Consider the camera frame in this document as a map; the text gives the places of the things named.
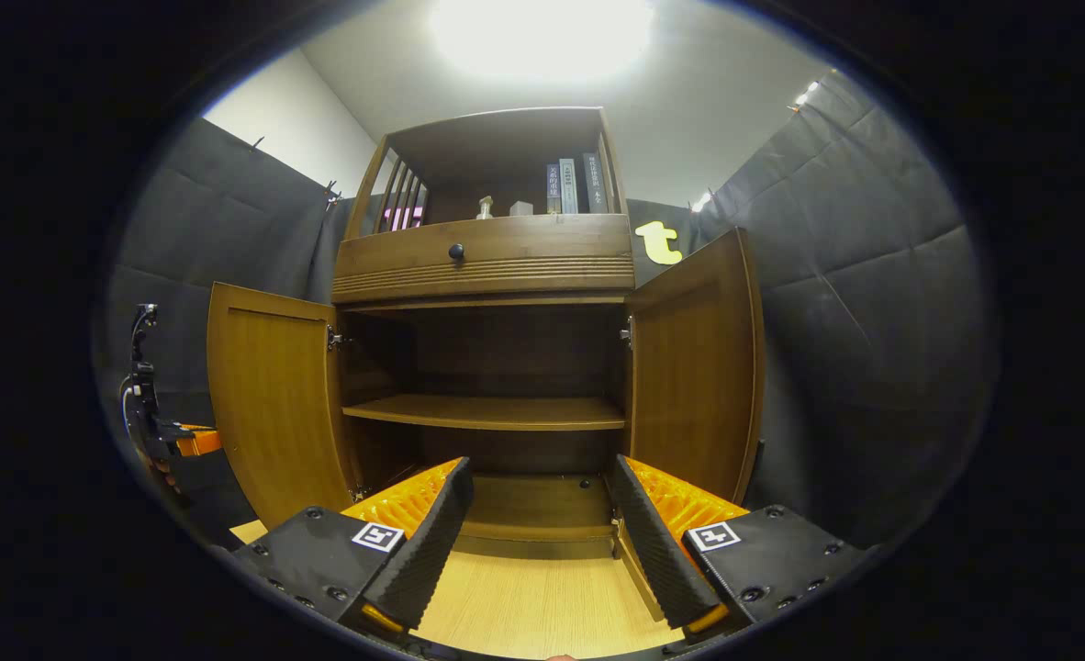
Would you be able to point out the metal door hinge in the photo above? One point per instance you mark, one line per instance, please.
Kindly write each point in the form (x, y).
(335, 339)
(627, 332)

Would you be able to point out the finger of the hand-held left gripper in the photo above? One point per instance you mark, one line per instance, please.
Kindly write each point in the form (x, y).
(201, 442)

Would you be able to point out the small clear spray bottle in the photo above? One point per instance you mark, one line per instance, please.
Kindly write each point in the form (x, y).
(486, 209)

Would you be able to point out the black backdrop cloth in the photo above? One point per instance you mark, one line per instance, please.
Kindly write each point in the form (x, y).
(873, 321)

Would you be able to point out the wooden cabinet door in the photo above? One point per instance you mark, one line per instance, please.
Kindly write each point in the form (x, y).
(699, 367)
(267, 404)

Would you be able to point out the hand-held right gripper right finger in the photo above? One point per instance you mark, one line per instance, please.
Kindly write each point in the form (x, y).
(653, 560)

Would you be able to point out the small white box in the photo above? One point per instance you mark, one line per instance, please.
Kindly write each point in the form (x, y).
(521, 209)

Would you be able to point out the wooden inner shelf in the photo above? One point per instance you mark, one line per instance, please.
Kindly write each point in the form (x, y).
(487, 413)

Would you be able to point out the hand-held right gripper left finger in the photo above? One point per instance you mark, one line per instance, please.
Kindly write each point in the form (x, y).
(432, 551)

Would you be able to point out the small ceiling light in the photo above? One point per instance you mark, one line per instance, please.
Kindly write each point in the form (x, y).
(806, 95)

